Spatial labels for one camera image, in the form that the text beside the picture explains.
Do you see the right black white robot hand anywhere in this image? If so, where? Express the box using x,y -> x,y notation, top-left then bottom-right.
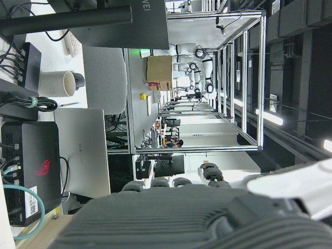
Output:
50,162 -> 332,249

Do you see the white paper cup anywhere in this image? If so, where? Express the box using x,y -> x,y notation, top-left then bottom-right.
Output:
39,70 -> 77,98

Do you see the grey work table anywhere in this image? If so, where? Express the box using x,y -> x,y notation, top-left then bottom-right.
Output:
123,48 -> 175,154

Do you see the silver laptop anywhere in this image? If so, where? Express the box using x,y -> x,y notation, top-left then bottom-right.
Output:
53,108 -> 112,195

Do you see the brown cardboard box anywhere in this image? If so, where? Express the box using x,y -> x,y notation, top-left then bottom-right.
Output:
145,55 -> 173,91

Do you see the black mini computer red logo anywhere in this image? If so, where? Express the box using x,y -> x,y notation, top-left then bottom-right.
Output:
1,121 -> 62,228

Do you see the white humanoid robot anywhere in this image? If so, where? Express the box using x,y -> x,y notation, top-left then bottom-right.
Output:
140,43 -> 217,101

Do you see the small dark round object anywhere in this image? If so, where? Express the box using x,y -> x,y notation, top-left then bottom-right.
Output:
73,73 -> 86,89

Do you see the black computer monitor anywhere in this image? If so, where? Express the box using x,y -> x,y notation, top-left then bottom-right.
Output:
66,0 -> 170,50

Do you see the white keyboard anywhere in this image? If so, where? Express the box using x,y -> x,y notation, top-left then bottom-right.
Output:
63,33 -> 83,58

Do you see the black hub box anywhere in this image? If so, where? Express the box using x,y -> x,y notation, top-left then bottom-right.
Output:
16,42 -> 42,93

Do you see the black monitor stand pole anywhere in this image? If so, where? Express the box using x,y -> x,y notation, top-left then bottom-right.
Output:
0,5 -> 133,37

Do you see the aluminium frame cage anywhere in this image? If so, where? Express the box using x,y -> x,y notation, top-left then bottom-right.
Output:
124,10 -> 267,154

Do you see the teal network cable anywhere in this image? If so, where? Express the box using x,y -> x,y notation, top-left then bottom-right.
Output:
2,165 -> 46,241

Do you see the bundled black cable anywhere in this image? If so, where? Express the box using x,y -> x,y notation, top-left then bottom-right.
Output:
0,94 -> 58,113

